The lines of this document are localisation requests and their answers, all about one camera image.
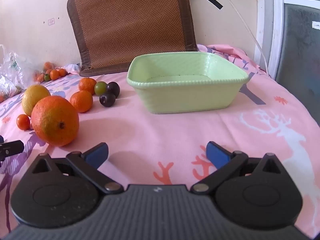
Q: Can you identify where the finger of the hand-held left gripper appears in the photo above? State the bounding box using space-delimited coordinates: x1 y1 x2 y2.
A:
0 135 25 162

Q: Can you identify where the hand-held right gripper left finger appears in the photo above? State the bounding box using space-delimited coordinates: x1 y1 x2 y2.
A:
31 142 123 194

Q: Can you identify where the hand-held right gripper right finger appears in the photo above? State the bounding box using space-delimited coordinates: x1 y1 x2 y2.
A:
191 141 283 195

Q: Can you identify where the large orange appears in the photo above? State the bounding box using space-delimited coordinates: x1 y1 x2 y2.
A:
31 96 80 147

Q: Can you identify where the small orange tangerine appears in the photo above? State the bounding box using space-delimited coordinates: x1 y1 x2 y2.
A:
69 90 93 113
78 77 97 95

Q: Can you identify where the yellow lemon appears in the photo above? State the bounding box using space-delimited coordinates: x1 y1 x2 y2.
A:
22 84 52 117

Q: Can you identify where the green plum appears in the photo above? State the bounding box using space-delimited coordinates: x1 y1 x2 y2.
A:
94 81 108 96

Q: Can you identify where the light green plastic basket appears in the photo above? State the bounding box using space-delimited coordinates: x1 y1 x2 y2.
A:
126 51 250 115

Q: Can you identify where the tiny orange kumquat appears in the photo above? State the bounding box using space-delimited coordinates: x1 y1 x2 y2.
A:
16 114 31 131

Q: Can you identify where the dark purple plum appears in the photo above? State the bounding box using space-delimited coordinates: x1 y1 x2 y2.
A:
99 93 116 107
106 81 120 98

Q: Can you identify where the pink printed bedsheet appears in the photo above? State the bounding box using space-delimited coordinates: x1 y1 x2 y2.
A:
0 44 320 233

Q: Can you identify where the clear plastic bag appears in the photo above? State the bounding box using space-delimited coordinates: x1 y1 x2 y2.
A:
0 44 38 103

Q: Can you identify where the pile of small kumquats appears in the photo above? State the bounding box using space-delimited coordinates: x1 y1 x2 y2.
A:
35 62 68 82

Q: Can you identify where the white crumpled cloth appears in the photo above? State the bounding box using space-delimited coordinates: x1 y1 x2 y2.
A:
64 64 82 74

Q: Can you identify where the frosted glass door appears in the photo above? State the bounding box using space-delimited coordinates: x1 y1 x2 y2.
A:
254 0 320 128

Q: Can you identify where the brown woven seat mat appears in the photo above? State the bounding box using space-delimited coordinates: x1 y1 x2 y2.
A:
67 0 198 77

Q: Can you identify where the white power cable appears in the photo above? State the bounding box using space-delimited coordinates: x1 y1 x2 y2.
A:
216 0 269 77

